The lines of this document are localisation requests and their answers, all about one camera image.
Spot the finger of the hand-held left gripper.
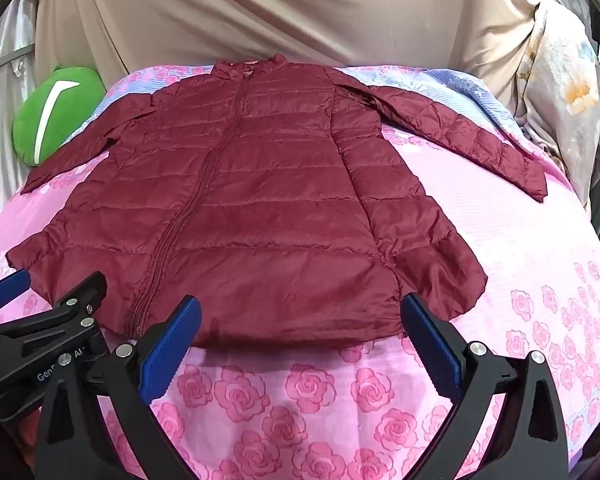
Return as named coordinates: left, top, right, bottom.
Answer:
left=0, top=269, right=33, bottom=326
left=50, top=271, right=108, bottom=328

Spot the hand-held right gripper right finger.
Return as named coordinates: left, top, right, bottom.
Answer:
left=400, top=292, right=572, bottom=480

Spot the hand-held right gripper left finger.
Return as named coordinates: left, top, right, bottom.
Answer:
left=35, top=295, right=203, bottom=480

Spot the maroon quilted puffer jacket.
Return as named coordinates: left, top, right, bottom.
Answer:
left=5, top=54, right=548, bottom=347

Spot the pink rose print bed sheet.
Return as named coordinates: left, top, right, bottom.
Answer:
left=0, top=62, right=600, bottom=480

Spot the green plush pillow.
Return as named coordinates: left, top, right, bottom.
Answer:
left=12, top=64, right=107, bottom=167

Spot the silver striped cloth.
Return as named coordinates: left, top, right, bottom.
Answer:
left=0, top=0, right=43, bottom=241

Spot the white floral hanging cloth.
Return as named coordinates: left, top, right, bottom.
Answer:
left=514, top=0, right=600, bottom=213

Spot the beige draped curtain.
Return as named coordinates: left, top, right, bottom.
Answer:
left=32, top=0, right=548, bottom=106

